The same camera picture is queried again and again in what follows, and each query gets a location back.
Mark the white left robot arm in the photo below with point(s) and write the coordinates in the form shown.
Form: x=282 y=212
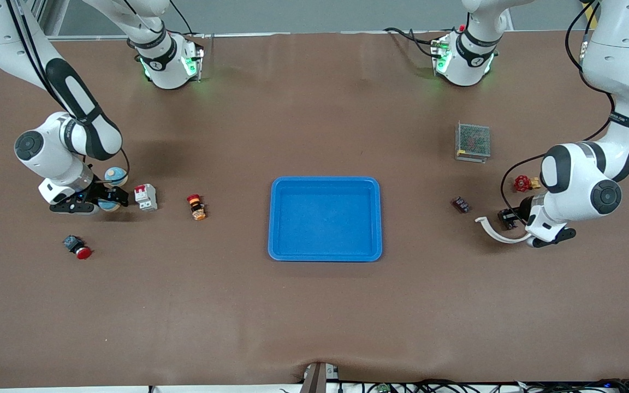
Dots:
x=576 y=180

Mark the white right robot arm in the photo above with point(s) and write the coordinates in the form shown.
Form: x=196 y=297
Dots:
x=52 y=139

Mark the white circuit breaker red switch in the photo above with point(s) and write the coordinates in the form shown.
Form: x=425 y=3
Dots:
x=146 y=197

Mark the orange emergency stop switch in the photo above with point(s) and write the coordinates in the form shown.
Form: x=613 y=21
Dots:
x=196 y=207

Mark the red mushroom push button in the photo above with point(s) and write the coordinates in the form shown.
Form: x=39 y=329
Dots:
x=77 y=246

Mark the metal table edge bracket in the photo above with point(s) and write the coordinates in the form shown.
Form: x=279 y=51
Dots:
x=317 y=379

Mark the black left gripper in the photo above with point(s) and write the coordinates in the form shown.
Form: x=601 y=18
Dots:
x=524 y=209

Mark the metal mesh power supply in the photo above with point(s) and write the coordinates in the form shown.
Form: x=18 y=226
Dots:
x=473 y=141

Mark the blue bell with cream knob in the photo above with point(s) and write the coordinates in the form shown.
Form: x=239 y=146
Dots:
x=108 y=206
x=116 y=174

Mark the blue plastic tray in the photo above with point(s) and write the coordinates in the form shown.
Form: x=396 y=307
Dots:
x=325 y=218

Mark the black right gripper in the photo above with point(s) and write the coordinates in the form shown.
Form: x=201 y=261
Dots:
x=100 y=191

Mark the brass valve red handwheel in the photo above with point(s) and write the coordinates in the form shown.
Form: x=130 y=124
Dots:
x=522 y=183

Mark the white curved pipe clamp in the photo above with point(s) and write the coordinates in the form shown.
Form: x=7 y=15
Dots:
x=494 y=232

